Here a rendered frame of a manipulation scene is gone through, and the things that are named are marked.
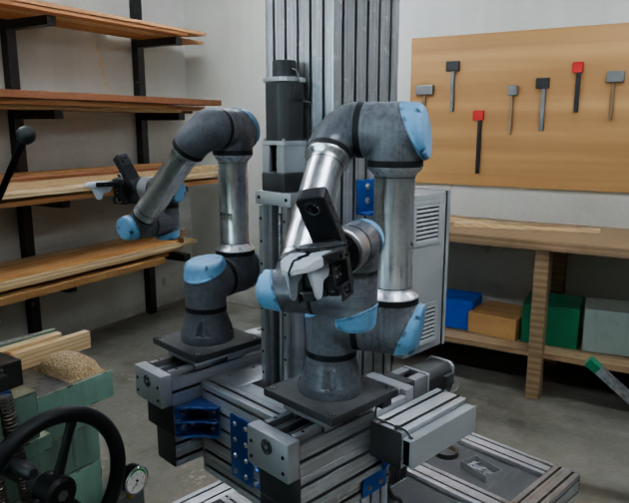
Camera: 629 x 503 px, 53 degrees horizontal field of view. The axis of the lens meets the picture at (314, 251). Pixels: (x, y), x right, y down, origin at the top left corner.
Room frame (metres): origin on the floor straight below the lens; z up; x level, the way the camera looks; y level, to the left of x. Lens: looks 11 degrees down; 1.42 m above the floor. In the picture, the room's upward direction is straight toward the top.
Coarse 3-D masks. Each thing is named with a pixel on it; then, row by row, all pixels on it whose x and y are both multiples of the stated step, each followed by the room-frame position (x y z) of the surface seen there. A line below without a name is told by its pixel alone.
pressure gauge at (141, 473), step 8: (128, 464) 1.25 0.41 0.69; (136, 464) 1.25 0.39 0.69; (128, 472) 1.23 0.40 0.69; (136, 472) 1.24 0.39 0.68; (144, 472) 1.26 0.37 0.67; (128, 480) 1.22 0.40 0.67; (144, 480) 1.26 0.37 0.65; (128, 488) 1.22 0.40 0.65; (136, 488) 1.24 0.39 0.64; (128, 496) 1.25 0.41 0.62
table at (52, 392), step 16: (32, 384) 1.20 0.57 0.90; (48, 384) 1.20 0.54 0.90; (64, 384) 1.20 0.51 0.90; (80, 384) 1.21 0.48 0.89; (96, 384) 1.24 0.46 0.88; (112, 384) 1.27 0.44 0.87; (48, 400) 1.15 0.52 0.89; (64, 400) 1.18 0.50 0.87; (80, 400) 1.21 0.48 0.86; (96, 400) 1.24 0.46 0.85; (48, 432) 1.05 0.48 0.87; (32, 448) 1.02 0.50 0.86; (48, 448) 1.04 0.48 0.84
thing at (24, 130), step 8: (24, 128) 1.19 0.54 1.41; (16, 136) 1.19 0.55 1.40; (24, 136) 1.18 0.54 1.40; (32, 136) 1.19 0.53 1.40; (24, 144) 1.20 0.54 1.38; (16, 152) 1.21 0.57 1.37; (16, 160) 1.22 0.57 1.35; (8, 168) 1.23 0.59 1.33; (8, 176) 1.24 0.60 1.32; (0, 184) 1.25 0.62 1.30; (8, 184) 1.25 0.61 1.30; (0, 192) 1.25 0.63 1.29; (0, 200) 1.26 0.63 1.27
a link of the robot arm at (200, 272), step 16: (208, 256) 1.75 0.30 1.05; (192, 272) 1.67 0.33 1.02; (208, 272) 1.67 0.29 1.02; (224, 272) 1.71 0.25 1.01; (192, 288) 1.67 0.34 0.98; (208, 288) 1.67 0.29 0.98; (224, 288) 1.70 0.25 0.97; (192, 304) 1.67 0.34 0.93; (208, 304) 1.66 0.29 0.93; (224, 304) 1.70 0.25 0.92
